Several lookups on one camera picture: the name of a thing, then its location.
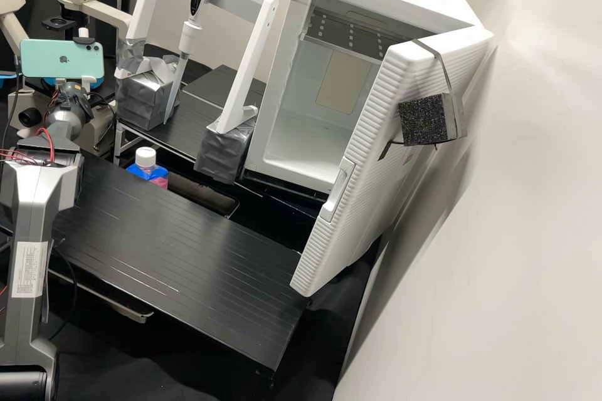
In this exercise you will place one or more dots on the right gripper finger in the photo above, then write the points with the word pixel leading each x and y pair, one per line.
pixel 96 82
pixel 48 83

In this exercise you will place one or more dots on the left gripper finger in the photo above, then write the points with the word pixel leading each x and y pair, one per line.
pixel 6 79

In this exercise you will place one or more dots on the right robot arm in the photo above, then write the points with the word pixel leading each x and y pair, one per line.
pixel 33 213

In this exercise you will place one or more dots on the white-capped bottle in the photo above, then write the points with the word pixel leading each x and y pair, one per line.
pixel 146 157

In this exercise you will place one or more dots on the black platform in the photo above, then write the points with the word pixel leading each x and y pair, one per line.
pixel 164 250
pixel 193 112

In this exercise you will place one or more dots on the white pipette stand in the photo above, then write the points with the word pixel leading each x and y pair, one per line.
pixel 249 67

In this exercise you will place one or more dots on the incubator door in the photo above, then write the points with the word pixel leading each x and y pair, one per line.
pixel 357 194

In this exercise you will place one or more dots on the right wrist camera phone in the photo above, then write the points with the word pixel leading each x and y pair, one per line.
pixel 56 60

